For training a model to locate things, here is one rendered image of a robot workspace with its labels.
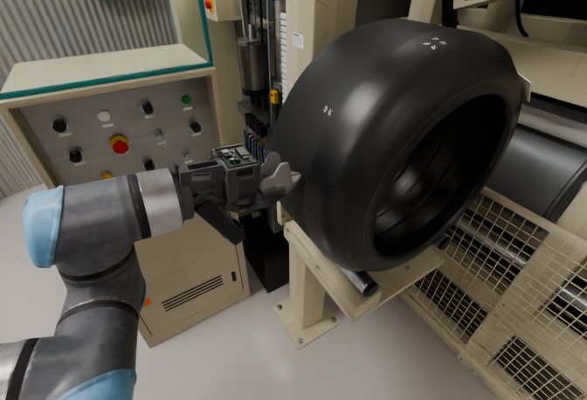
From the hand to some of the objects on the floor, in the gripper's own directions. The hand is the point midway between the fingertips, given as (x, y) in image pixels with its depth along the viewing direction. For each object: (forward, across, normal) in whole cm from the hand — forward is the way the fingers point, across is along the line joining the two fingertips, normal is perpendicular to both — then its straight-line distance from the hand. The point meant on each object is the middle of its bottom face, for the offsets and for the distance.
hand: (293, 180), depth 54 cm
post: (+42, +32, +118) cm, 129 cm away
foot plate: (+42, +32, +118) cm, 129 cm away
